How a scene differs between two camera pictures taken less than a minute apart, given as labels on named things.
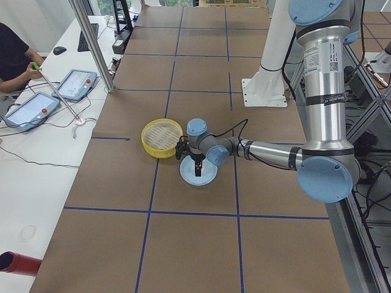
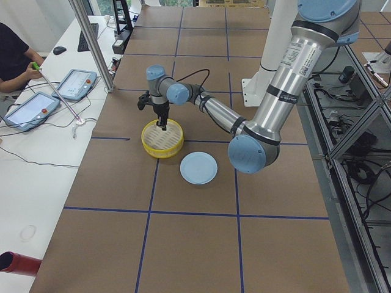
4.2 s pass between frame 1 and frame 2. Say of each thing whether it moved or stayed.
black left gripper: moved
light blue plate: stayed
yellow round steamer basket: stayed
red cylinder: stayed
